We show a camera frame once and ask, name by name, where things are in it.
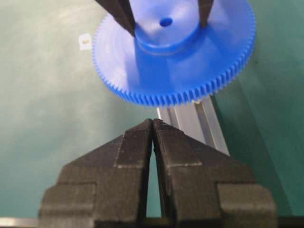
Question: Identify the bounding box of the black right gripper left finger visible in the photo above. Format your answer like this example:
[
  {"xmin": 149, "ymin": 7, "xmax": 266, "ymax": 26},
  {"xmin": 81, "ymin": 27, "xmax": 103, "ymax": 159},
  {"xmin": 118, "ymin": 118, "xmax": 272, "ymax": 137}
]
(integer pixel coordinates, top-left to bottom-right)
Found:
[{"xmin": 38, "ymin": 119, "xmax": 152, "ymax": 228}]

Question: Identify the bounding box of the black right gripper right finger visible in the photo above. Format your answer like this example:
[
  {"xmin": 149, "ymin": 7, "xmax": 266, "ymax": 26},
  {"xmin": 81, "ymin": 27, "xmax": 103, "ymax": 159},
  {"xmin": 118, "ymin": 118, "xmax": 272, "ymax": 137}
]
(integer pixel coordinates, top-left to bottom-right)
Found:
[{"xmin": 153, "ymin": 119, "xmax": 277, "ymax": 228}]

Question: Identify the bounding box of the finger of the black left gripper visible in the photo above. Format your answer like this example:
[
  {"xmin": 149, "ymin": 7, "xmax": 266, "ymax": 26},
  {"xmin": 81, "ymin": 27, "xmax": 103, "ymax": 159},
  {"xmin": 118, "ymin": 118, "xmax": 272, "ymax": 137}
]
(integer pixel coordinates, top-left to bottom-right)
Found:
[
  {"xmin": 198, "ymin": 0, "xmax": 214, "ymax": 27},
  {"xmin": 96, "ymin": 0, "xmax": 136, "ymax": 37}
]

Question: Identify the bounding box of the large blue plastic gear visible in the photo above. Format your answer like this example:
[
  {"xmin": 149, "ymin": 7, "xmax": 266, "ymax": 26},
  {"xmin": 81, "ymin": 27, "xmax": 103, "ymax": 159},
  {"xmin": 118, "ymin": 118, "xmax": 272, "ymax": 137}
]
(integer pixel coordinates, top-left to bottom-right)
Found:
[{"xmin": 92, "ymin": 0, "xmax": 256, "ymax": 107}]

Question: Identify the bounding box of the small white paper tag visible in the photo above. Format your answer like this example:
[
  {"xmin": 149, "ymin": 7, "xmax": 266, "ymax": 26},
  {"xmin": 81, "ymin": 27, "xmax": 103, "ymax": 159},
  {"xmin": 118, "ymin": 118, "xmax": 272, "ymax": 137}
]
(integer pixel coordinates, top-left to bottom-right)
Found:
[{"xmin": 78, "ymin": 33, "xmax": 92, "ymax": 50}]

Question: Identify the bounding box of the silver aluminium extrusion rail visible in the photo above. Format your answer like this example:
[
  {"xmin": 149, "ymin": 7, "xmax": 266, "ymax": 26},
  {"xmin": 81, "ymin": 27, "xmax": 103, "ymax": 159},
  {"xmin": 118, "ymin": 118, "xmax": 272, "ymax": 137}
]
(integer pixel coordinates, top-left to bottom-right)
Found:
[{"xmin": 157, "ymin": 97, "xmax": 230, "ymax": 156}]

